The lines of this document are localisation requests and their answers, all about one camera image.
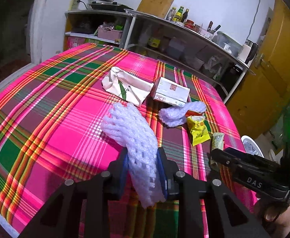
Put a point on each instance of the white medicine box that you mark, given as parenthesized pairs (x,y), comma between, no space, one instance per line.
(169,92)

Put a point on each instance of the white metal shelf unit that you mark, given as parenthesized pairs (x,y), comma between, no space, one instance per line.
(163,40)

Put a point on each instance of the green glass bottle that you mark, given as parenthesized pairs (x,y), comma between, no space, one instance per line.
(178,15)

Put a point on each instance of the large white foam fruit net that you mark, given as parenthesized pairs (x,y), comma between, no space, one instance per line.
(126,125)

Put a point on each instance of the pink plastic basket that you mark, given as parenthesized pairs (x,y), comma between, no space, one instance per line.
(108,33)

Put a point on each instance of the dark sauce bottle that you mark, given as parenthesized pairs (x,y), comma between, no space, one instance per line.
(184,16)

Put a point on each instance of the black induction cooker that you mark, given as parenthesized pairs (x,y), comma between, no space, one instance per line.
(108,6)

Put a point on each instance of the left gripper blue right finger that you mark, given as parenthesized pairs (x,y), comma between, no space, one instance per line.
(166,170)

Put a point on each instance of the yellow wooden door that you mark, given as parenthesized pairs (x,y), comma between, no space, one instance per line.
(261,96)

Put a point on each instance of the white power strip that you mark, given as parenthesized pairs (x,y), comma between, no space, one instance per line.
(73,5)

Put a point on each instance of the cream paper bag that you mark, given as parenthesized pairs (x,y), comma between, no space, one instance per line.
(126,86)

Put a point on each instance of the small green sachet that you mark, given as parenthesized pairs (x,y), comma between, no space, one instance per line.
(216,143)

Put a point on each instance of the pink plaid tablecloth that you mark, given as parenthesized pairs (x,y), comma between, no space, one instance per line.
(50,131)

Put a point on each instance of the small white foam fruit net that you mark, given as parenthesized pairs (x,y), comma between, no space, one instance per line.
(175,116)

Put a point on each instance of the yellow snack packet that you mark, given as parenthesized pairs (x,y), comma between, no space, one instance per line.
(197,129)

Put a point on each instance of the wooden cutting board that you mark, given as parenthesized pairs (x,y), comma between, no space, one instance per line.
(157,8)

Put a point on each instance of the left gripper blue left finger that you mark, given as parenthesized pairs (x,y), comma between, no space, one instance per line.
(120,173)

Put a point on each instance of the white round trash bin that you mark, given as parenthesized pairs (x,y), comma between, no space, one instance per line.
(251,146)

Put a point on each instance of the right hand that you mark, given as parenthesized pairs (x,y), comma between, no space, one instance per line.
(273,216)

